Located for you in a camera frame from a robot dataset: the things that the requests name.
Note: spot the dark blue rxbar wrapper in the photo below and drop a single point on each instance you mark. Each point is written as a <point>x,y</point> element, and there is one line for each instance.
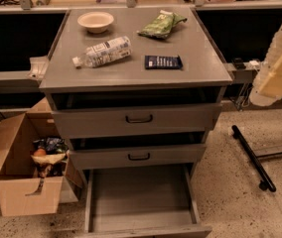
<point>159,62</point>

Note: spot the grey top drawer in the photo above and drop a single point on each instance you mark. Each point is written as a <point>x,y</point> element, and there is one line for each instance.
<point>142,120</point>

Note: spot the grey drawer cabinet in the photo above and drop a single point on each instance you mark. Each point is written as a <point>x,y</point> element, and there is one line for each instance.
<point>127,83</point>

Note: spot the grey middle drawer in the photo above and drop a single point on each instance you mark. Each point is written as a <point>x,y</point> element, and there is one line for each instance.
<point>136,156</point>

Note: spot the grey open bottom drawer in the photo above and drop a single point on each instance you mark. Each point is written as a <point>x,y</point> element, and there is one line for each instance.
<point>142,202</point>

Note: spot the clear plastic water bottle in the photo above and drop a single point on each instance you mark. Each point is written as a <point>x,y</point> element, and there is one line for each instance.
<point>104,53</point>

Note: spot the green chip bag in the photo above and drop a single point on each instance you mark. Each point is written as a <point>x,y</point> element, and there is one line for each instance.
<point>162,25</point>

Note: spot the dark snack bag in box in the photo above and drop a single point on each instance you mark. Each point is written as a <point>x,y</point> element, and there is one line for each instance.
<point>52,145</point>

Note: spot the cream ceramic bowl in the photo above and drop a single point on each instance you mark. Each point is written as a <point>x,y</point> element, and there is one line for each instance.
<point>95,22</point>

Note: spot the orange fruit in box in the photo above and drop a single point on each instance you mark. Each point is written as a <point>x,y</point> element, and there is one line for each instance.
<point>40,152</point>

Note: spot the open cardboard box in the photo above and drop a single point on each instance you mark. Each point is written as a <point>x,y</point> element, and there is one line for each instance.
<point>22,192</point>

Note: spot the black metal stand base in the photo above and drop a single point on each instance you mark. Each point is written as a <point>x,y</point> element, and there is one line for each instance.
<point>266,182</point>

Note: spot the grey metal rail bracket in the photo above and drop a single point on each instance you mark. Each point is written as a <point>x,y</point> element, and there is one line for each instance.
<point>38,68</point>

